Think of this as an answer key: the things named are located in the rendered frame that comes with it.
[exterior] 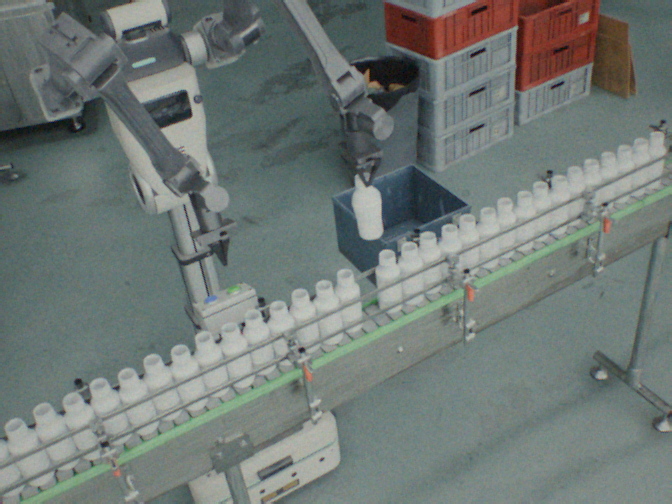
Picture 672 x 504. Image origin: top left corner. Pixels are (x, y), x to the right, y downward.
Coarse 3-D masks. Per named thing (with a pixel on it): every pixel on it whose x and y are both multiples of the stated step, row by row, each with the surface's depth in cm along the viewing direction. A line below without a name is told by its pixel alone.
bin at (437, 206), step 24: (408, 168) 255; (384, 192) 255; (408, 192) 260; (432, 192) 250; (336, 216) 248; (384, 216) 260; (408, 216) 266; (432, 216) 256; (456, 216) 232; (360, 240) 238; (384, 240) 223; (408, 240) 227; (360, 264) 245
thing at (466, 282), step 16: (656, 128) 231; (592, 192) 203; (592, 208) 204; (608, 224) 201; (416, 240) 199; (592, 240) 212; (448, 256) 188; (448, 272) 190; (464, 272) 184; (464, 288) 186; (464, 304) 190; (464, 320) 193; (288, 336) 171; (464, 336) 197; (288, 352) 177; (304, 352) 168; (304, 368) 170; (80, 384) 168; (304, 384) 175; (320, 400) 180; (320, 416) 181; (96, 432) 156; (112, 448) 154; (112, 464) 152; (128, 480) 166; (128, 496) 163
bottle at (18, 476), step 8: (0, 440) 154; (0, 448) 152; (0, 456) 152; (8, 456) 154; (16, 464) 157; (0, 472) 153; (8, 472) 154; (16, 472) 157; (0, 480) 154; (8, 480) 155; (16, 480) 157; (0, 488) 156; (16, 488) 158; (8, 496) 158
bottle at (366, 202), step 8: (368, 176) 184; (360, 184) 183; (360, 192) 184; (368, 192) 184; (376, 192) 185; (360, 200) 184; (368, 200) 184; (376, 200) 185; (360, 208) 185; (368, 208) 185; (376, 208) 186; (360, 216) 187; (368, 216) 186; (376, 216) 187; (360, 224) 189; (368, 224) 188; (376, 224) 188; (360, 232) 191; (368, 232) 189; (376, 232) 189
